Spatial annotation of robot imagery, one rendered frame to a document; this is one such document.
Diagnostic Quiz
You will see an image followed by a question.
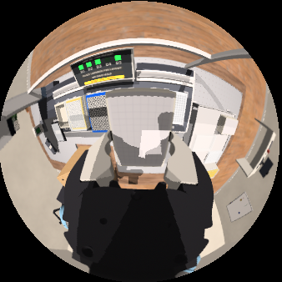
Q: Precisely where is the cream one-well reservoir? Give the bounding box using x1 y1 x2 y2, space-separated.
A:
54 102 70 128

